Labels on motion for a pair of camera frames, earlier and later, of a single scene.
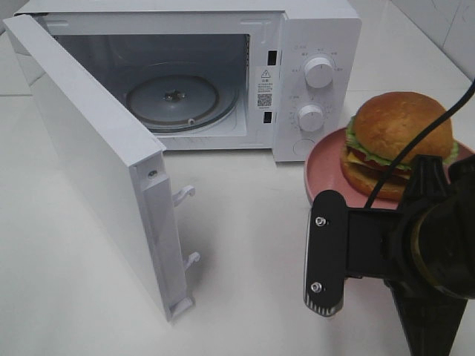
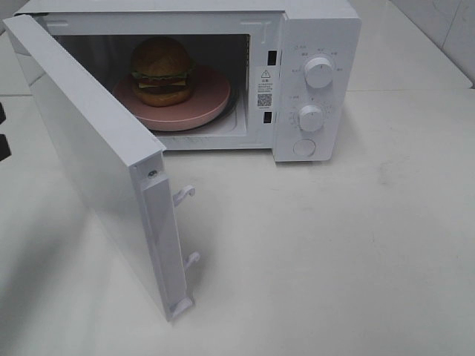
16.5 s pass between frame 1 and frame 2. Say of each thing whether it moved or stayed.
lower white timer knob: stayed
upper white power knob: stayed
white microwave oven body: stayed
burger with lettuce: moved
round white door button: stayed
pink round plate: moved
